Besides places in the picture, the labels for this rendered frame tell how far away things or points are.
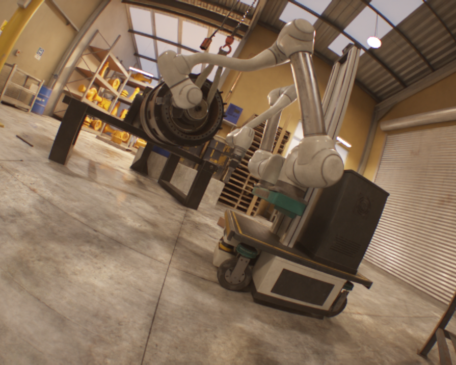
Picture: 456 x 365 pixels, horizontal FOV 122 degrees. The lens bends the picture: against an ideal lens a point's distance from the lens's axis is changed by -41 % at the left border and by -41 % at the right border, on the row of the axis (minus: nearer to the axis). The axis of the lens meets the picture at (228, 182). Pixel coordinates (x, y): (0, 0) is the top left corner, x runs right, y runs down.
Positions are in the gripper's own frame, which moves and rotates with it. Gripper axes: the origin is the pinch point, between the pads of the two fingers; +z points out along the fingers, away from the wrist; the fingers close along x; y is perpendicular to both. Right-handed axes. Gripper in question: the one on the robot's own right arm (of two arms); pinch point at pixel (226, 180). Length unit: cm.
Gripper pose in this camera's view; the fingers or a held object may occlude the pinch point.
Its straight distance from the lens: 140.0
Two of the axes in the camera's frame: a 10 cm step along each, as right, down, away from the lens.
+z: -4.1, 9.1, 0.1
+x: -0.4, -0.2, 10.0
